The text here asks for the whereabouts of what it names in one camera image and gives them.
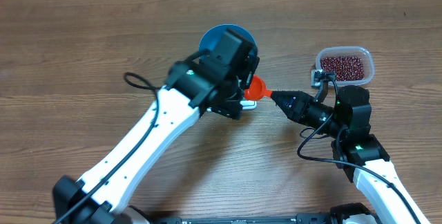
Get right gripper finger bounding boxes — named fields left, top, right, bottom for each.
left=275, top=99, right=296, bottom=120
left=271, top=91, right=306, bottom=105

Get red scoop with blue handle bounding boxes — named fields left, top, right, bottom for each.
left=244, top=75, right=273, bottom=101

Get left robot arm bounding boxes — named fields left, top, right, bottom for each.
left=52, top=24, right=259, bottom=223

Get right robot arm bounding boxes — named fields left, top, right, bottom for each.
left=270, top=85, right=428, bottom=223

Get white digital kitchen scale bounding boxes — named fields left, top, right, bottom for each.
left=207, top=100, right=257, bottom=113

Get blue bowl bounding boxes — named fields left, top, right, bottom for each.
left=199, top=24, right=258, bottom=60

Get red beans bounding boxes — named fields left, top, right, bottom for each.
left=320, top=56, right=365, bottom=82

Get clear plastic container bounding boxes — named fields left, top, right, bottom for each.
left=315, top=46, right=376, bottom=86

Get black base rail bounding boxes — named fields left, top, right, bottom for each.
left=147, top=213, right=341, bottom=224

